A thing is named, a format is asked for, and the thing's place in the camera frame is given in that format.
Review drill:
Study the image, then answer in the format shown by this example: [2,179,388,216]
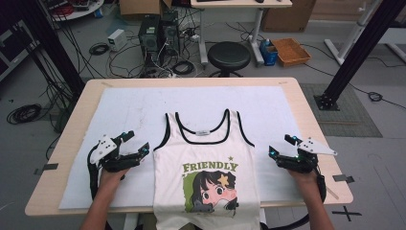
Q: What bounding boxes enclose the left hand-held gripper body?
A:
[89,134,144,173]

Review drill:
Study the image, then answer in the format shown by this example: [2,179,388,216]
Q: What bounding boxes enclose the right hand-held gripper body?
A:
[275,136,339,174]

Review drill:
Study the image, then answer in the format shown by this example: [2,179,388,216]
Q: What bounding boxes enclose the white printed tank top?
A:
[152,108,261,230]

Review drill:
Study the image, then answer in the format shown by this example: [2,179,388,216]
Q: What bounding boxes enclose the person's right hand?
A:
[286,169,321,194]

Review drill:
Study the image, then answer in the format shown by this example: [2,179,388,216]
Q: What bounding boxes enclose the person's left hand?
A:
[99,167,130,194]

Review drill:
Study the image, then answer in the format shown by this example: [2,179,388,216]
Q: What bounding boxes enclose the white foam mat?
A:
[58,84,326,211]

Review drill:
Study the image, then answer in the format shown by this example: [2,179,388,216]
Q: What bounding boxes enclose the thin wooden stick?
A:
[325,186,340,201]

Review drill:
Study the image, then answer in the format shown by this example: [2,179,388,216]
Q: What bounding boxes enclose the grey tape strip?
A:
[34,162,59,176]
[331,173,355,184]

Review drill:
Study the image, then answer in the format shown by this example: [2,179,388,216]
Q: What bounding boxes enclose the grey floor mat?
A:
[299,82,384,139]

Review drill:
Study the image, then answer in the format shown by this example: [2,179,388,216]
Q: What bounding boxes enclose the white table leg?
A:
[123,213,140,230]

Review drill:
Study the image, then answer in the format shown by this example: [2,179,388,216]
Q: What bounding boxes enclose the black tape cross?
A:
[331,205,363,222]

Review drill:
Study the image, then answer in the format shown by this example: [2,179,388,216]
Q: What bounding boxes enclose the orange basket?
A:
[270,36,312,68]

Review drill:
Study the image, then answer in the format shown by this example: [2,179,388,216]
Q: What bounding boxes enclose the blue bin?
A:
[259,38,279,67]

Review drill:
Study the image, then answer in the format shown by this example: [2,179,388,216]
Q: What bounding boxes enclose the small white box device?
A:
[106,28,128,53]

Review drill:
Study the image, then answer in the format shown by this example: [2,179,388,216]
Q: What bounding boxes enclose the black computer tower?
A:
[159,11,182,58]
[137,13,161,63]

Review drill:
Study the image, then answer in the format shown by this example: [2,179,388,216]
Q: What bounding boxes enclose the black round stool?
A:
[207,40,253,79]

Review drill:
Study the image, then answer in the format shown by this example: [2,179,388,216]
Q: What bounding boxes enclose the white metal stand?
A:
[323,0,385,66]

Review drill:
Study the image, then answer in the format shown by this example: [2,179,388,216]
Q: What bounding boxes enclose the large brown cardboard box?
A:
[260,0,318,34]

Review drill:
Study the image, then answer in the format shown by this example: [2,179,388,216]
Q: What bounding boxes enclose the open brown cardboard box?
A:
[118,0,173,17]

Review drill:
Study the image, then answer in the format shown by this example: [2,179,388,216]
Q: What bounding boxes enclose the round white table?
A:
[47,0,105,23]

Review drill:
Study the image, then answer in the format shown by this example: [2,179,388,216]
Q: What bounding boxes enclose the white desk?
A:
[190,0,293,67]

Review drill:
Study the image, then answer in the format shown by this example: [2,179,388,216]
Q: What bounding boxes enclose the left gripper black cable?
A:
[86,143,103,201]

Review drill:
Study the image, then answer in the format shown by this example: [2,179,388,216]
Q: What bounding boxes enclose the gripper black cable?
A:
[263,165,328,230]
[86,143,103,201]

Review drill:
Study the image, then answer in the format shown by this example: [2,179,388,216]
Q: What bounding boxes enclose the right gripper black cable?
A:
[263,165,328,230]

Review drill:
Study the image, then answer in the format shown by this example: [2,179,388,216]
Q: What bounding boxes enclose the small coiled black cable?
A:
[88,41,110,57]

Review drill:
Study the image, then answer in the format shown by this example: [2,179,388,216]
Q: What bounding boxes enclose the long black floor cable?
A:
[300,42,406,111]

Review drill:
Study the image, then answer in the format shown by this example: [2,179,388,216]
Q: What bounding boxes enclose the large coiled black cable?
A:
[6,103,43,126]

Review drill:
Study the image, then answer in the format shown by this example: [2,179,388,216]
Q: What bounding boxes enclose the black frame post with foot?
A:
[313,0,406,112]

